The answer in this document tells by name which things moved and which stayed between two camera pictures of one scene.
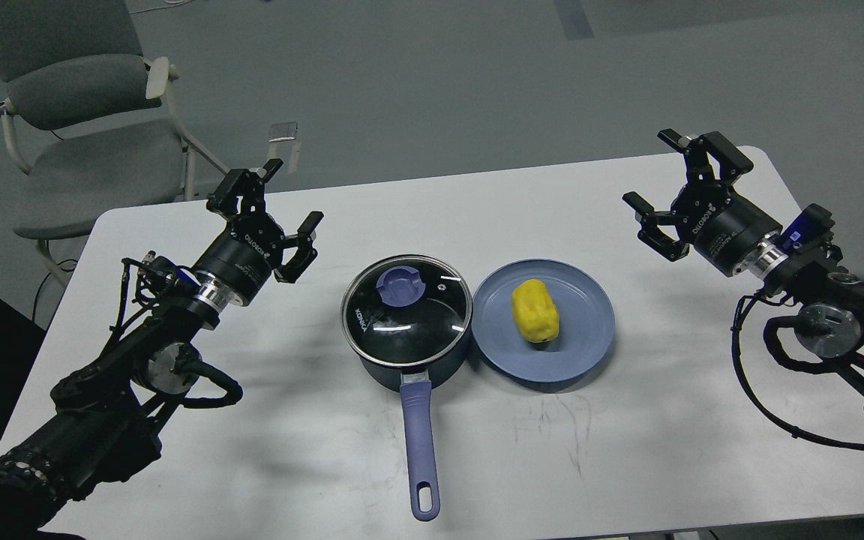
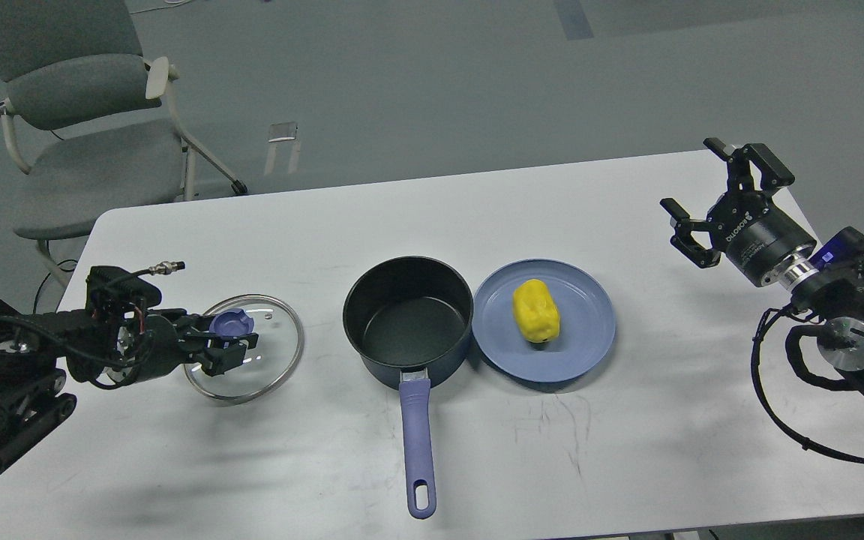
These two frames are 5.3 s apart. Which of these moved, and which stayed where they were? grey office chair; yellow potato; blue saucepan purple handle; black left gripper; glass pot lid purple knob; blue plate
Moved: glass pot lid purple knob; black left gripper
Stayed: yellow potato; blue saucepan purple handle; blue plate; grey office chair
